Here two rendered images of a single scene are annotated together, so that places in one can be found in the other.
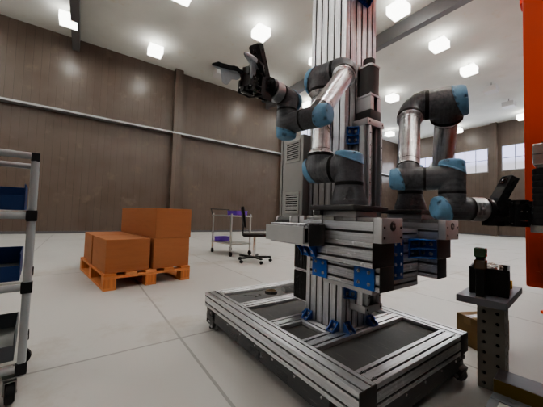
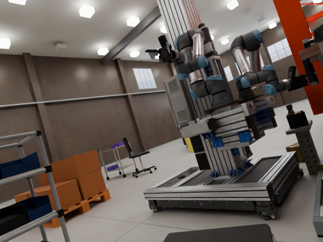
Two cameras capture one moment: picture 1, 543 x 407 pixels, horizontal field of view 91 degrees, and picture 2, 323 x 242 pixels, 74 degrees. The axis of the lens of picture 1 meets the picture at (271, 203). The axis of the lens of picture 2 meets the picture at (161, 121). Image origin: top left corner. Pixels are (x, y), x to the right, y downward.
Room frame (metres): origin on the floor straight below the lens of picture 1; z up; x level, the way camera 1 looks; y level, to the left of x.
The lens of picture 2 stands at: (-0.39, 0.46, 0.74)
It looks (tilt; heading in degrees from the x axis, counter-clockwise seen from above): 3 degrees up; 349
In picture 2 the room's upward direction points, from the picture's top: 17 degrees counter-clockwise
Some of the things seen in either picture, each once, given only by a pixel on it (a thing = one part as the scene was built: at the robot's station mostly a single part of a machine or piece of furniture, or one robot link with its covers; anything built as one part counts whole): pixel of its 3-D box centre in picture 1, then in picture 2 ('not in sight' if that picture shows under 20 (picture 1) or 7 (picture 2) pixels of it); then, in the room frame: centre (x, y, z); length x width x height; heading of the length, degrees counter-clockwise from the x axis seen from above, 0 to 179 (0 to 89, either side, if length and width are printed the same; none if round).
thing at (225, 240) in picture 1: (229, 230); (117, 159); (5.40, 0.81, 0.44); 0.91 x 0.53 x 0.89; 34
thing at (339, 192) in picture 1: (348, 194); (220, 98); (1.12, -0.32, 0.87); 0.15 x 0.15 x 0.10
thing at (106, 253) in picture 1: (133, 241); (57, 187); (3.36, 1.71, 0.41); 1.39 x 0.99 x 0.82; 48
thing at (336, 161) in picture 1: (347, 166); (215, 84); (1.12, -0.31, 0.98); 0.13 x 0.12 x 0.14; 50
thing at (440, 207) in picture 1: (451, 207); (274, 87); (0.85, -0.57, 0.81); 0.11 x 0.08 x 0.09; 85
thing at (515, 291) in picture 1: (490, 293); (300, 127); (1.28, -1.04, 0.44); 0.43 x 0.17 x 0.03; 131
